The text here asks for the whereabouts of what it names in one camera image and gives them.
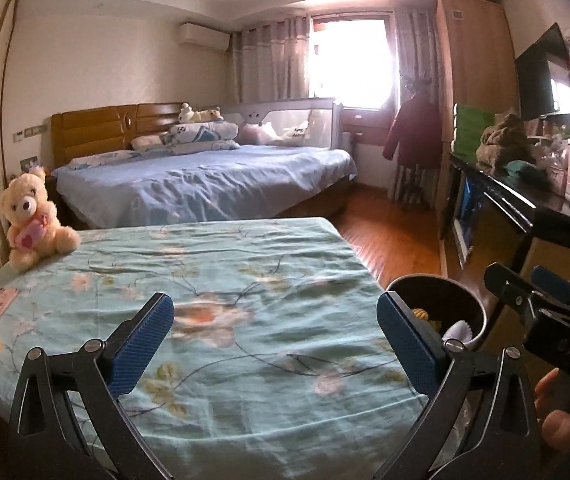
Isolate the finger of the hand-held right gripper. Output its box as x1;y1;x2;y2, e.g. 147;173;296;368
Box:
484;262;541;318
532;265;570;313

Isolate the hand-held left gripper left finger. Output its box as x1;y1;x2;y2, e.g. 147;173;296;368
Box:
7;292;176;480

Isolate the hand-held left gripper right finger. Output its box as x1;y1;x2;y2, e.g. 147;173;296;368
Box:
375;290;543;480

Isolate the white foam net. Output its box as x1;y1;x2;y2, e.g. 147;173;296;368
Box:
440;321;476;348

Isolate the round trash bin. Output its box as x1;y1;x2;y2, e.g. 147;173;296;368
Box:
385;274;488;356

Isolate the person's right hand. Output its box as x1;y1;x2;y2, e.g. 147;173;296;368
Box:
535;367;570;443

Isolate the black television cabinet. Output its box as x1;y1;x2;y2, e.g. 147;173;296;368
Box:
440;152;570;311

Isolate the green cloth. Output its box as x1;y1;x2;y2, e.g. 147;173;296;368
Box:
505;160;548;183

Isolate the floral teal bed sheet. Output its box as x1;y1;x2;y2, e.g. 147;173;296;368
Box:
0;217;431;480

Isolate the coat rack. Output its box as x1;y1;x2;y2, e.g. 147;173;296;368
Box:
390;75;440;207

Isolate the brown plush toy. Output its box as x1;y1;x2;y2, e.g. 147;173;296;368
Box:
475;112;531;168

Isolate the bed with blue sheet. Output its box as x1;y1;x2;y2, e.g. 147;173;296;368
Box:
52;142;358;231

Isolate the cream teddy bear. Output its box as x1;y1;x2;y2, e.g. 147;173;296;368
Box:
0;167;82;272

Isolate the dark red coat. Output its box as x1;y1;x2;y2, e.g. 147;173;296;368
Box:
382;91;443;166

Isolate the floral pillow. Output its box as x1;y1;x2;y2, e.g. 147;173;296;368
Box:
130;134;171;151

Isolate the light blue pillow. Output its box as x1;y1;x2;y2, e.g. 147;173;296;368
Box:
167;140;241;156

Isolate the black television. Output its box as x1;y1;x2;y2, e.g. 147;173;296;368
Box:
515;22;570;122

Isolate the wooden headboard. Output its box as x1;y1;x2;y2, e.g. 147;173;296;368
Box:
51;101;183;170

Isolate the blue cartoon print pillow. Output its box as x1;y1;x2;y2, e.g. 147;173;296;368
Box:
167;121;238;143

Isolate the desk under window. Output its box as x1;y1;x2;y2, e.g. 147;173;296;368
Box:
342;107;396;146

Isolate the pink plush toy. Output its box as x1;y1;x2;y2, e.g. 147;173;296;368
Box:
237;122;278;146

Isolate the tall wooden wardrobe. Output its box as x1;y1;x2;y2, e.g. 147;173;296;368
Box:
432;0;521;241

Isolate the grey striped curtain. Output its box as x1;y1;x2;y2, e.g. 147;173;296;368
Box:
392;7;438;106
230;15;313;103

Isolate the window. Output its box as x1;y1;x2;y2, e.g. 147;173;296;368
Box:
310;17;398;111

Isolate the white air conditioner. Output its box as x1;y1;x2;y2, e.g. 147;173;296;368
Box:
179;22;231;52

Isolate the grey bed guard rail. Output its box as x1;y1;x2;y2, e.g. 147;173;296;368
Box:
222;97;344;150

